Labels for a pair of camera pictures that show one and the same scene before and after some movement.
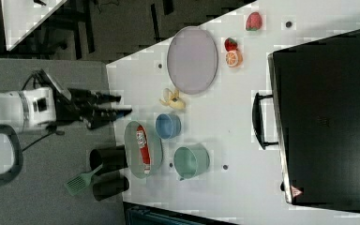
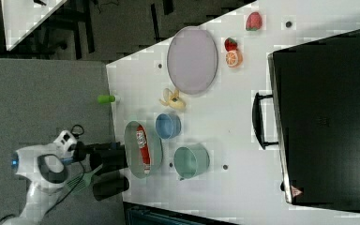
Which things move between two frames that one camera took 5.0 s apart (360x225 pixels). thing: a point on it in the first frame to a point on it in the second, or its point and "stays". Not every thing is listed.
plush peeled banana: x=172 y=98 stays
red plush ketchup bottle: x=142 y=142 stays
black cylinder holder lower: x=106 y=186 stays
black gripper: x=74 y=104 to x=101 y=154
